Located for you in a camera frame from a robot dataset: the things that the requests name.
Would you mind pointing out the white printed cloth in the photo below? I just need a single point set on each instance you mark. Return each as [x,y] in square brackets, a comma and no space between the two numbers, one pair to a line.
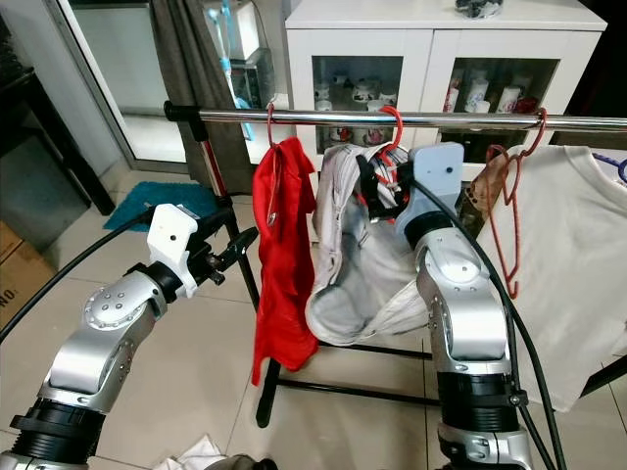
[196,457]

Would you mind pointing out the white framed glass door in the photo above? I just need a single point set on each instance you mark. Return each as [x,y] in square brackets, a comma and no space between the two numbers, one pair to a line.
[118,69]

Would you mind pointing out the beige garment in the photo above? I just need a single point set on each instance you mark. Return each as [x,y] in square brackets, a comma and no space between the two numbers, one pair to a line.
[353,284]

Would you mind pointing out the white t-shirt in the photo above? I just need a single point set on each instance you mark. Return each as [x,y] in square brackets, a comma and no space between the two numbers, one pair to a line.
[578,274]

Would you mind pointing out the white glass door cabinet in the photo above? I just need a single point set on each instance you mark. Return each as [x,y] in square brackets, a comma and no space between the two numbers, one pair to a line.
[372,39]

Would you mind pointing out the purple plastic hanger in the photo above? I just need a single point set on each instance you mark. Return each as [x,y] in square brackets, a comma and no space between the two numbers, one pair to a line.
[619,168]

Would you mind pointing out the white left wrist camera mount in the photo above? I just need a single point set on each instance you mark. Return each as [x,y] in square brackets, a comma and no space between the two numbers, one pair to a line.
[171,240]

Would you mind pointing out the grey curtain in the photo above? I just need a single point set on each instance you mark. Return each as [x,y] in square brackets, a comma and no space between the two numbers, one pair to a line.
[186,78]

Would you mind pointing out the small dark ornament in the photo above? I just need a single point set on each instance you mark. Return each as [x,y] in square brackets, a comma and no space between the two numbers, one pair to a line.
[480,7]

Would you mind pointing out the dark robot leg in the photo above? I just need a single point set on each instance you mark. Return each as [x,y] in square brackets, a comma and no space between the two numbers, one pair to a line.
[240,463]

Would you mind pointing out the teal floor mat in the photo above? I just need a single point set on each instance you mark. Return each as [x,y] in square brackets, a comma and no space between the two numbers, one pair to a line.
[157,201]

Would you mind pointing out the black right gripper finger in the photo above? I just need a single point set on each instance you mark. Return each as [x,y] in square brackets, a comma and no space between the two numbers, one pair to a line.
[367,186]
[387,162]

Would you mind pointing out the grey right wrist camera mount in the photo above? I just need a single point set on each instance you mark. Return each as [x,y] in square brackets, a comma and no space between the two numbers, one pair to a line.
[441,176]

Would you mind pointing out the printed cardboard box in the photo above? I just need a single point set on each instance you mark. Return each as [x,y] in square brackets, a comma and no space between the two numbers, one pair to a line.
[20,284]

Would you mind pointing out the black side table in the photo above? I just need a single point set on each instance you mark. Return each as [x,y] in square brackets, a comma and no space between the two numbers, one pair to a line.
[24,127]

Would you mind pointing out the black clothes rack chrome rail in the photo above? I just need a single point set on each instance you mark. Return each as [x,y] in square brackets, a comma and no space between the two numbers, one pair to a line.
[353,117]

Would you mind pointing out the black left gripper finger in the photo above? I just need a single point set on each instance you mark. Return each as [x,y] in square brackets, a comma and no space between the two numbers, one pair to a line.
[219,273]
[243,243]

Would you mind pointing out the small red garment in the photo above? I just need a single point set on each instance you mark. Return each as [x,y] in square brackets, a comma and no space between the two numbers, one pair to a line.
[284,274]

